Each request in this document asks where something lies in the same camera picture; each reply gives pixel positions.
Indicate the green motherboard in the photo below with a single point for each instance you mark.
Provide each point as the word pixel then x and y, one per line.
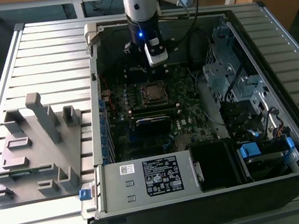
pixel 193 116

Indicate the silver metal disk bay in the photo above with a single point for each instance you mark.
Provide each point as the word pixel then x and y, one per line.
pixel 215 75

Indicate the black plastic duct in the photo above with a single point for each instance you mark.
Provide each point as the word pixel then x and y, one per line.
pixel 215 164

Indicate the green RAM stick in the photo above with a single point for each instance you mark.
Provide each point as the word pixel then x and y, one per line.
pixel 19 174

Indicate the black RAM slot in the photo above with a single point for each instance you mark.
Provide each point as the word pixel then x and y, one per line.
pixel 156 115
pixel 155 112
pixel 154 109
pixel 154 106

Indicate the silver CPU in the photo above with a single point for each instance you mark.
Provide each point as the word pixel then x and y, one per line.
pixel 155 92

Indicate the black graphics card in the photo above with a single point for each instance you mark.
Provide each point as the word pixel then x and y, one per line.
pixel 154 130

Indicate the metal CPU socket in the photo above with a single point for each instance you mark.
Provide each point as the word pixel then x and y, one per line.
pixel 157 104

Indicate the blue plastic tab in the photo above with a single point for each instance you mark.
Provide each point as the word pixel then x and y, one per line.
pixel 290 143

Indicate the dark chipset heatsink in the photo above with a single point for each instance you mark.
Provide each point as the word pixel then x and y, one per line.
pixel 183 142

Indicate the grey plastic parts rack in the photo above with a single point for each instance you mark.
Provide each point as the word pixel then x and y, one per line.
pixel 44 152

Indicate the silver power supply with label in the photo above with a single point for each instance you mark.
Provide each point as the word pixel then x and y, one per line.
pixel 116 186

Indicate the blue disk carrier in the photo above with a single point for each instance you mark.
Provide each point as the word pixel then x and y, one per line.
pixel 249 150

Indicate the black and grey PC case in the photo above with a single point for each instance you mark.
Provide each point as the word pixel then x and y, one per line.
pixel 185 221

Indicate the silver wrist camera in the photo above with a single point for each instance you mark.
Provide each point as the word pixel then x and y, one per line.
pixel 158 58

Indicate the blue case latch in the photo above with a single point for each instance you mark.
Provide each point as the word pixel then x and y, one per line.
pixel 84 194

